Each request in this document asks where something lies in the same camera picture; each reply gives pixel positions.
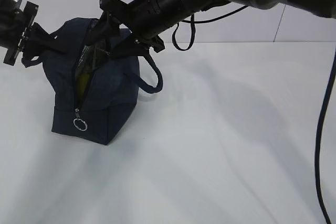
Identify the yellow lemon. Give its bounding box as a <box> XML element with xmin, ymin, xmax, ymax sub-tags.
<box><xmin>76</xmin><ymin>72</ymin><xmax>91</xmax><ymax>99</ymax></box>

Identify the dark blue hanging cable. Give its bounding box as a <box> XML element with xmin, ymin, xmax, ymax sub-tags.
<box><xmin>314</xmin><ymin>45</ymin><xmax>336</xmax><ymax>224</ymax></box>

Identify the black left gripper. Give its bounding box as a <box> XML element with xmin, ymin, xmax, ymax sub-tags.
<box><xmin>3</xmin><ymin>1</ymin><xmax>68</xmax><ymax>65</ymax></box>

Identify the navy blue lunch bag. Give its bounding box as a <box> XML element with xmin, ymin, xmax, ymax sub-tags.
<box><xmin>20</xmin><ymin>17</ymin><xmax>164</xmax><ymax>146</ymax></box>

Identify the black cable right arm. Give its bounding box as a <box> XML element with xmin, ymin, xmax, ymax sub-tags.
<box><xmin>172</xmin><ymin>5</ymin><xmax>249</xmax><ymax>51</ymax></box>

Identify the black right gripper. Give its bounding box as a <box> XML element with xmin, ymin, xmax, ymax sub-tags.
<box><xmin>85</xmin><ymin>0</ymin><xmax>165</xmax><ymax>60</ymax></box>

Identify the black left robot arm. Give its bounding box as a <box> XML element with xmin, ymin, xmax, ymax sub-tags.
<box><xmin>1</xmin><ymin>0</ymin><xmax>67</xmax><ymax>67</ymax></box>

